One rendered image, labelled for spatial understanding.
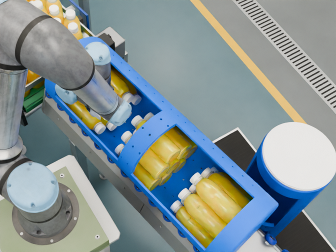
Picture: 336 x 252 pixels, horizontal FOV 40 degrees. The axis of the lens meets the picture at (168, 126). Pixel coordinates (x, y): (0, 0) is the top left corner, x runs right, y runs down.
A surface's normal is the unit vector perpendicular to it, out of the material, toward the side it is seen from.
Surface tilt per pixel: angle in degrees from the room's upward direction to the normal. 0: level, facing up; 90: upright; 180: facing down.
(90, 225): 1
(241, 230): 21
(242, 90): 0
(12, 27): 31
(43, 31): 12
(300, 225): 0
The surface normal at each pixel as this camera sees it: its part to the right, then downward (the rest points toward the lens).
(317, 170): 0.08, -0.49
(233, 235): -0.33, -0.08
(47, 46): 0.31, 0.15
